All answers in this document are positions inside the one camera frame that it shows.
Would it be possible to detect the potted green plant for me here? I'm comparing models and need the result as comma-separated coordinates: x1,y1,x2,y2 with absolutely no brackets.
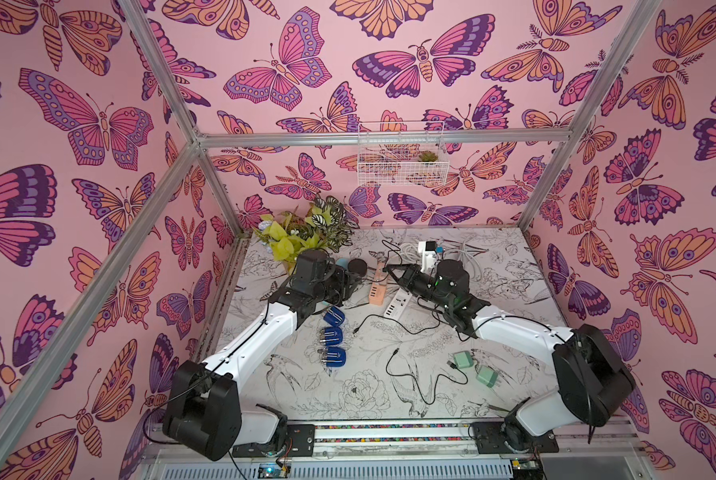
253,196,359,273

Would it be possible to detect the white wire basket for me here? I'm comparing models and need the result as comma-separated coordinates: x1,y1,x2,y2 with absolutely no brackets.
354,130,450,188

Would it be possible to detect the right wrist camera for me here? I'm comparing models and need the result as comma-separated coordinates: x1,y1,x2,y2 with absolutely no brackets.
417,240,443,274

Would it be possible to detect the green charger adapter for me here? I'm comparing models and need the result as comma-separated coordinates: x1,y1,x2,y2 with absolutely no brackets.
453,351,474,370
476,366,499,388

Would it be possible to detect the black usb cable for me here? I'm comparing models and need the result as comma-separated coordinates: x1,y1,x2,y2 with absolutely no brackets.
351,239,449,337
384,346,470,407

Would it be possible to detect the green charger adapter right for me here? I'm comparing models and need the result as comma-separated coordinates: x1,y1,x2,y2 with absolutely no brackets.
476,366,499,388

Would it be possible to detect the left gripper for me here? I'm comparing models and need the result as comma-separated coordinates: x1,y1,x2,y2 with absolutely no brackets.
311,265,359,308

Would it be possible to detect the small succulent in basket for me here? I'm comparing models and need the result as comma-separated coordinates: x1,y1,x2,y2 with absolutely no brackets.
418,151,439,163

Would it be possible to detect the green charger adapter left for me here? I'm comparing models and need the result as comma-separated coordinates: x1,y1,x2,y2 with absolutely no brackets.
453,351,474,370

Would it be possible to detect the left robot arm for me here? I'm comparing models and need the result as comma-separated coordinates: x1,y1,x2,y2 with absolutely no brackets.
162,249,368,461

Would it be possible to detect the blue clip bottom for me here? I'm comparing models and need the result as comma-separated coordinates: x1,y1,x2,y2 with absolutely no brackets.
320,346,347,368

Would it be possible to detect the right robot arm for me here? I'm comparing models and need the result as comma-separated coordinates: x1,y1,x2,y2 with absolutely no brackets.
383,260,636,453

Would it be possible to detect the orange power strip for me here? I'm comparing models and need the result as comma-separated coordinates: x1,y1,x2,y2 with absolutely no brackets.
368,262,387,306

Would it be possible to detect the white power strip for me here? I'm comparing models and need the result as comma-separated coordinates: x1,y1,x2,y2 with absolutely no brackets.
383,288,412,320

